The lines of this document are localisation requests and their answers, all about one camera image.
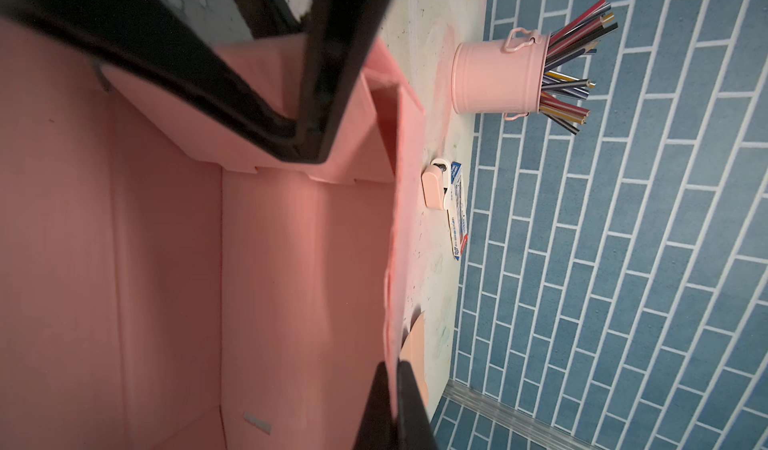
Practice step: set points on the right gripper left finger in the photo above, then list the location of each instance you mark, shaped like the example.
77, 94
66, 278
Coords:
377, 430

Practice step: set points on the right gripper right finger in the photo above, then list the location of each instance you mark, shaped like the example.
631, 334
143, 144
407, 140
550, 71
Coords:
413, 426

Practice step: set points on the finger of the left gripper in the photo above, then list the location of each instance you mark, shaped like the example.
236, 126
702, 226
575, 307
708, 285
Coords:
144, 38
339, 37

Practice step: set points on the pink paper box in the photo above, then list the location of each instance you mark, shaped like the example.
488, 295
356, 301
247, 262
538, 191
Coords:
166, 285

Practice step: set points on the peach paper box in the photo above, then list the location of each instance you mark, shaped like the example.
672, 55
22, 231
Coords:
413, 351

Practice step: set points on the blue white pen box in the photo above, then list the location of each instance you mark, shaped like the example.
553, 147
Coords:
455, 205

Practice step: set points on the pink pencil bucket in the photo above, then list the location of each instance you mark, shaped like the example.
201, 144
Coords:
501, 76

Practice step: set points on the coloured pencils bundle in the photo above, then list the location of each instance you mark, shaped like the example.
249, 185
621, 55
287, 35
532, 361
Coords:
564, 85

